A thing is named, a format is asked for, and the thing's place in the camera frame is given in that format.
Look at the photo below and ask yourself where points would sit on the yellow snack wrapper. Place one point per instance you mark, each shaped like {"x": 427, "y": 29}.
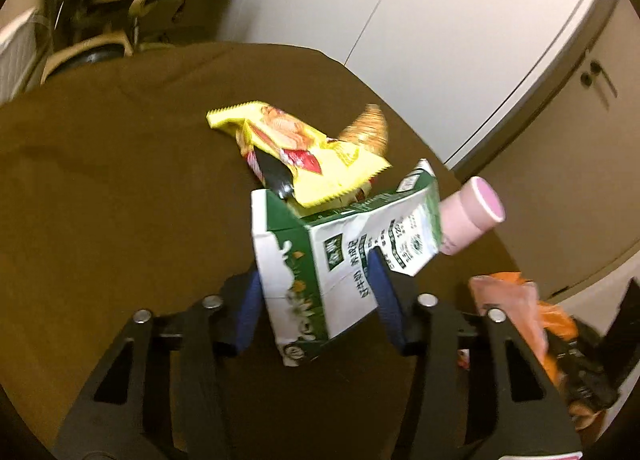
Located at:
{"x": 324, "y": 168}

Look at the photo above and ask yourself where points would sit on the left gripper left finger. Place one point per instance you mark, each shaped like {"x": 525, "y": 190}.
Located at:
{"x": 156, "y": 393}

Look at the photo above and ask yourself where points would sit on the white quilted mattress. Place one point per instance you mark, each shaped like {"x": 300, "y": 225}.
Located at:
{"x": 25, "y": 46}

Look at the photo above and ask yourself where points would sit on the orange plastic snack bag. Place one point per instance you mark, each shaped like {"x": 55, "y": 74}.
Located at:
{"x": 518, "y": 298}

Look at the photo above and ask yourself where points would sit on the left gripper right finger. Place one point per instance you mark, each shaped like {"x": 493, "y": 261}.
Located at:
{"x": 478, "y": 390}

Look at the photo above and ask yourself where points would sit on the green white milk carton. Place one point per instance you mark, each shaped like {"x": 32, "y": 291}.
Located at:
{"x": 314, "y": 270}

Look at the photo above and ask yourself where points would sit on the black silver foil wrapper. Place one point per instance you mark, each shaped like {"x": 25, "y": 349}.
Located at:
{"x": 276, "y": 176}

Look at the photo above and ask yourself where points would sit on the door handle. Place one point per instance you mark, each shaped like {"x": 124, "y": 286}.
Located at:
{"x": 598, "y": 79}

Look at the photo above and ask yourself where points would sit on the pink cylindrical cup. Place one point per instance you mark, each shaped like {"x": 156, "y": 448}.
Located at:
{"x": 468, "y": 214}

